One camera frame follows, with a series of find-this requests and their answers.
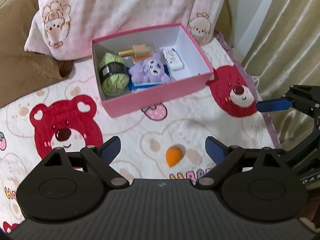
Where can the pink checked pillow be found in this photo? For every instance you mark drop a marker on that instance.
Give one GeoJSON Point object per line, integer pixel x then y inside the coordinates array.
{"type": "Point", "coordinates": [64, 29]}

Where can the small white sachet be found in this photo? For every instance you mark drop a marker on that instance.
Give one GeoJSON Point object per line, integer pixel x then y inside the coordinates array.
{"type": "Point", "coordinates": [172, 59]}

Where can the gold beige perfume bottle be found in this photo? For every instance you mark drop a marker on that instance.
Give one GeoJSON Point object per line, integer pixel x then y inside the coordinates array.
{"type": "Point", "coordinates": [138, 51]}

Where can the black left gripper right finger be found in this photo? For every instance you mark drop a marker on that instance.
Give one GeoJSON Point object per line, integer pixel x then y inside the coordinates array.
{"type": "Point", "coordinates": [254, 183]}

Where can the orange makeup sponge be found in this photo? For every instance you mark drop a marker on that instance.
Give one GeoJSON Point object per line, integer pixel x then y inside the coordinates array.
{"type": "Point", "coordinates": [173, 156]}

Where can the beige satin curtain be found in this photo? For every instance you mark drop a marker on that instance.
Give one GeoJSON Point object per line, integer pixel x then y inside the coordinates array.
{"type": "Point", "coordinates": [286, 49]}

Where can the pink cardboard box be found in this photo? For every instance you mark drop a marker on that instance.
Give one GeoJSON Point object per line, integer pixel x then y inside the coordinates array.
{"type": "Point", "coordinates": [192, 78]}

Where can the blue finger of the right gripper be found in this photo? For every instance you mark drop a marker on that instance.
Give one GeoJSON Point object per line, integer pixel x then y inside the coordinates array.
{"type": "Point", "coordinates": [273, 105]}

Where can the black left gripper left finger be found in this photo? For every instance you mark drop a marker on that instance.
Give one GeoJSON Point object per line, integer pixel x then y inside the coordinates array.
{"type": "Point", "coordinates": [65, 186]}

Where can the purple plush toy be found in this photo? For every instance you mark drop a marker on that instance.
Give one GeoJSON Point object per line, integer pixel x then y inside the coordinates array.
{"type": "Point", "coordinates": [150, 70]}

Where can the bear print blanket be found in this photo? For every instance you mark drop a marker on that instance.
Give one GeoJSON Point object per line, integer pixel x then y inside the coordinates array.
{"type": "Point", "coordinates": [145, 134]}

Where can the green yarn ball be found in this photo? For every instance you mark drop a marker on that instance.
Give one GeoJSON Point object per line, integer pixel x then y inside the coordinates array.
{"type": "Point", "coordinates": [113, 74]}

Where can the blue white packet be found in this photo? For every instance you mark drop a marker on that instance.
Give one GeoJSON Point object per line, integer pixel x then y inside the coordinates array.
{"type": "Point", "coordinates": [133, 86]}

